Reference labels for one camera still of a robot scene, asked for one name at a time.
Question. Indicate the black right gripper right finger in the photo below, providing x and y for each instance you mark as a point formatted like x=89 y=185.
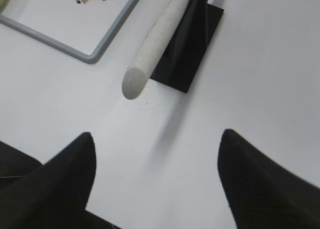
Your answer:
x=261 y=193

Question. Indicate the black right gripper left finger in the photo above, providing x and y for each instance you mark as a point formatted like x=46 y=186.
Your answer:
x=53 y=195

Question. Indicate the knife with white handle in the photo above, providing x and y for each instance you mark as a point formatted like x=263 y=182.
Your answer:
x=151 y=50

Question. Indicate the black knife stand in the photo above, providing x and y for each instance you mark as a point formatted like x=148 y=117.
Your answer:
x=187 y=47

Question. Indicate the white cutting board grey rim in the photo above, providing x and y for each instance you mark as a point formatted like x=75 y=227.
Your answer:
x=83 y=29

